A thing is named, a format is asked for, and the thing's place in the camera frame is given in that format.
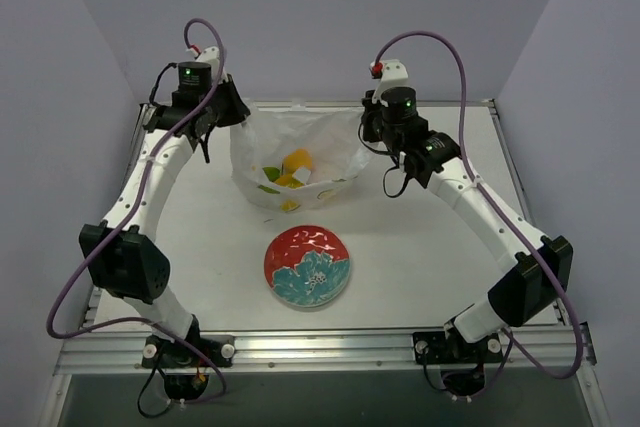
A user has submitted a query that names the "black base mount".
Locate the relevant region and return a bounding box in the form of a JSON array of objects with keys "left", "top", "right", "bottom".
[
  {"left": 412, "top": 330, "right": 506, "bottom": 402},
  {"left": 141, "top": 335, "right": 233, "bottom": 403}
]

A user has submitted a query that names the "aluminium front rail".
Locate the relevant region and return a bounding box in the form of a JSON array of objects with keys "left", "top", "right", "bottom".
[{"left": 54, "top": 324, "right": 575, "bottom": 375}]

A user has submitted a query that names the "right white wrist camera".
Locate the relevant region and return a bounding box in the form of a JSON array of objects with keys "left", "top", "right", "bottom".
[{"left": 370, "top": 59, "right": 409, "bottom": 101}]

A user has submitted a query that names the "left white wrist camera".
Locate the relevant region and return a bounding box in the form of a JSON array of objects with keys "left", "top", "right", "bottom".
[{"left": 186, "top": 45, "right": 221, "bottom": 79}]

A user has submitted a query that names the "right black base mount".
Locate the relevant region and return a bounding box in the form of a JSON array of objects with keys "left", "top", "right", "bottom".
[{"left": 412, "top": 330, "right": 506, "bottom": 402}]

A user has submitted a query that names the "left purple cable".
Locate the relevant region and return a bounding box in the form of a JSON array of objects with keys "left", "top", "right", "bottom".
[{"left": 46, "top": 18, "right": 229, "bottom": 406}]

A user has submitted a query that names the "purple cable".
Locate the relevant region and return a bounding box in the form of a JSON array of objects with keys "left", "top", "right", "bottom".
[
  {"left": 46, "top": 18, "right": 229, "bottom": 406},
  {"left": 374, "top": 30, "right": 586, "bottom": 381}
]

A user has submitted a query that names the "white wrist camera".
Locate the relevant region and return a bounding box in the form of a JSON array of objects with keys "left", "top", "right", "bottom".
[
  {"left": 186, "top": 45, "right": 221, "bottom": 79},
  {"left": 370, "top": 59, "right": 409, "bottom": 101}
]

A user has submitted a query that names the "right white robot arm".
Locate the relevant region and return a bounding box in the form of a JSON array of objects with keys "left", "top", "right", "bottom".
[{"left": 359, "top": 87, "right": 573, "bottom": 360}]

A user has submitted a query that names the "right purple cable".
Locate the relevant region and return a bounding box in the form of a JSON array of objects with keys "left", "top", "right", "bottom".
[{"left": 374, "top": 30, "right": 586, "bottom": 381}]

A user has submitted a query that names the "yellow fake fruit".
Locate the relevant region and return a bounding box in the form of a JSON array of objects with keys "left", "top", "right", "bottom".
[{"left": 282, "top": 148, "right": 313, "bottom": 173}]

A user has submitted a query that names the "red plate blue flower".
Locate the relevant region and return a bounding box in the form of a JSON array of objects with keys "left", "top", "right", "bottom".
[{"left": 263, "top": 225, "right": 352, "bottom": 309}]

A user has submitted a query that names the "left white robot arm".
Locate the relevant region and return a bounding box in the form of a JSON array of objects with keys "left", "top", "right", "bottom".
[{"left": 79, "top": 60, "right": 250, "bottom": 366}]

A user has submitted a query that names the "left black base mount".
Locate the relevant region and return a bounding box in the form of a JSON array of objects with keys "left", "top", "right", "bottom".
[{"left": 141, "top": 335, "right": 233, "bottom": 403}]

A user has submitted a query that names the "white plastic bag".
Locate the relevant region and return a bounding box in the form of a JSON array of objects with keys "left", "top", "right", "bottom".
[{"left": 230, "top": 105, "right": 372, "bottom": 213}]

